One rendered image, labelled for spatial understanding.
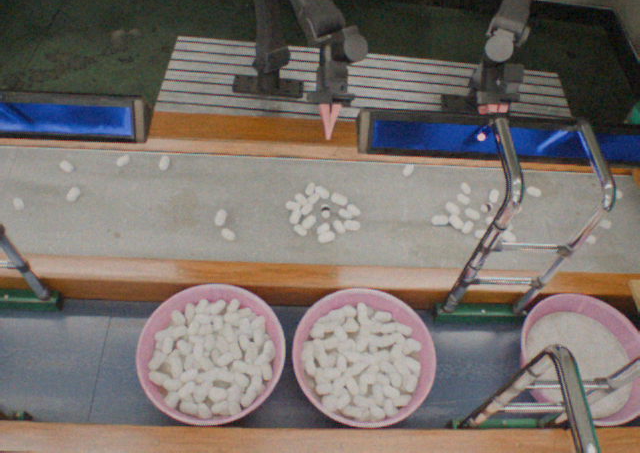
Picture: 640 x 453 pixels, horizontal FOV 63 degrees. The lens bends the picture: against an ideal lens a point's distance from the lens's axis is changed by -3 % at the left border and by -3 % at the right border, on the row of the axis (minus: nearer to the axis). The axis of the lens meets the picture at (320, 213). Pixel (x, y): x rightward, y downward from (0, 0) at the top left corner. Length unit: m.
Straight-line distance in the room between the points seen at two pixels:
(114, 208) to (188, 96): 0.46
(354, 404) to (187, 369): 0.31
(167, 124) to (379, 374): 0.76
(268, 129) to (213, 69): 0.38
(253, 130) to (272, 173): 0.12
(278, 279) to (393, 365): 0.28
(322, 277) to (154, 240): 0.36
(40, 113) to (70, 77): 1.82
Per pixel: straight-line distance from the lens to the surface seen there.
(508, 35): 1.24
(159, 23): 3.02
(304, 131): 1.33
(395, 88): 1.63
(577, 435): 0.71
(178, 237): 1.17
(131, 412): 1.11
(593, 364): 1.23
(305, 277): 1.08
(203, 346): 1.07
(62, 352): 1.18
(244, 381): 1.02
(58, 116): 0.96
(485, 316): 1.19
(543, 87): 1.82
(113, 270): 1.13
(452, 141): 0.93
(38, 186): 1.34
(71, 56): 2.90
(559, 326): 1.23
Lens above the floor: 1.71
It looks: 54 degrees down
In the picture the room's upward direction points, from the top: 8 degrees clockwise
